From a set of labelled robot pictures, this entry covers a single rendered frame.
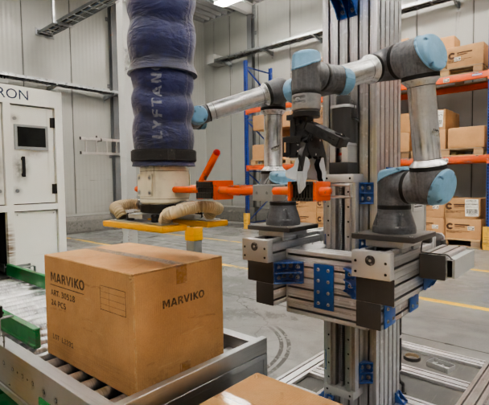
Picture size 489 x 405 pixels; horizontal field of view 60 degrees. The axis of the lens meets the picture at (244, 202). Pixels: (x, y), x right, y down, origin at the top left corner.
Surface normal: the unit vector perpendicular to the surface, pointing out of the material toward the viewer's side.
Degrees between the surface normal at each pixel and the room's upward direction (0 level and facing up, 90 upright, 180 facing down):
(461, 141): 91
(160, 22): 73
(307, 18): 90
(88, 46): 90
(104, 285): 90
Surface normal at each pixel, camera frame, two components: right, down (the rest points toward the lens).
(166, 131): 0.19, -0.21
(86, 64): 0.75, 0.03
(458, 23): -0.66, 0.05
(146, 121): -0.23, -0.22
